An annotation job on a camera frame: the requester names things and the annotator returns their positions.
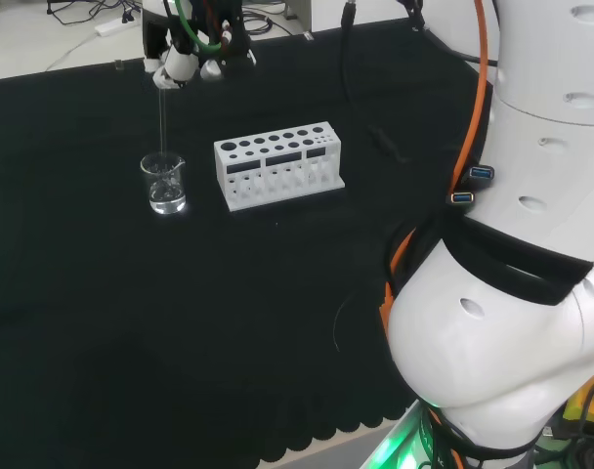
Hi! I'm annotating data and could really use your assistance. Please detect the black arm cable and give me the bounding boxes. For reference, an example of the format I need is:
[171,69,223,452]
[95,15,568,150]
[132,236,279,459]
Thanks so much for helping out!
[338,0,408,165]

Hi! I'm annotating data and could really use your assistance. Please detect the black bench cloth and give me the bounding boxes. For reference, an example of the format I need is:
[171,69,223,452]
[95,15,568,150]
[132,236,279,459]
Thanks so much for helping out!
[0,16,498,469]

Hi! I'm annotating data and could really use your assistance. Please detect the white power strip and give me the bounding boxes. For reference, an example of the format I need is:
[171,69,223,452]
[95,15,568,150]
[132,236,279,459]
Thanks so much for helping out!
[94,18,133,37]

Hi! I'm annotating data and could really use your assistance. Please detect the clear glass beaker with liquid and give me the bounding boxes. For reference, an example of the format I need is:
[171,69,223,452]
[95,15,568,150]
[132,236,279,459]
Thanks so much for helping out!
[140,150,189,217]

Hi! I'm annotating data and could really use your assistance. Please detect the loose black cable loop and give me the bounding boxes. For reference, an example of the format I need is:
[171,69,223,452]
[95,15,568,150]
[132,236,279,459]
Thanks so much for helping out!
[242,12,293,38]

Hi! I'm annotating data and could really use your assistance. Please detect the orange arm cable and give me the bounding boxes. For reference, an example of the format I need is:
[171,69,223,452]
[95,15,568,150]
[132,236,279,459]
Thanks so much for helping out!
[377,0,490,341]

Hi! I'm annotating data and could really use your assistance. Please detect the thin white power cord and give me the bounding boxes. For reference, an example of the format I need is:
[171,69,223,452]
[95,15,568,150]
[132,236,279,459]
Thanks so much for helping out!
[44,27,103,73]

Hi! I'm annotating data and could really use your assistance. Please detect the green hand cable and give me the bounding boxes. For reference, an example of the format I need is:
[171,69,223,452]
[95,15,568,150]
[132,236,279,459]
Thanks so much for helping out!
[171,0,226,55]

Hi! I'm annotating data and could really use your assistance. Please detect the clear glass rod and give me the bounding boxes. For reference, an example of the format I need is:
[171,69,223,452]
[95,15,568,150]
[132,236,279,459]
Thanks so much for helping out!
[157,86,170,170]

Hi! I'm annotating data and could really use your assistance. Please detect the white test tube rack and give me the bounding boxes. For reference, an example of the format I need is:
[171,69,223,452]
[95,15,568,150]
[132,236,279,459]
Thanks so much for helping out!
[213,120,347,214]

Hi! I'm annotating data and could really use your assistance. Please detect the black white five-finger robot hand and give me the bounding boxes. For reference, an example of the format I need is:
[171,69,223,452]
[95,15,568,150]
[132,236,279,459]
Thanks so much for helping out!
[141,0,259,92]

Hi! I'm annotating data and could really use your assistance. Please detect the yellow stop button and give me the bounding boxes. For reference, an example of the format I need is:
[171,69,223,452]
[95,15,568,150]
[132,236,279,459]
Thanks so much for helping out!
[562,368,594,444]

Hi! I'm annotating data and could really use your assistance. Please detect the tangled black floor cables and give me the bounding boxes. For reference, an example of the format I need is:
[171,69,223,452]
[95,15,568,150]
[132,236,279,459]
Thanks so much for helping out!
[46,0,143,26]

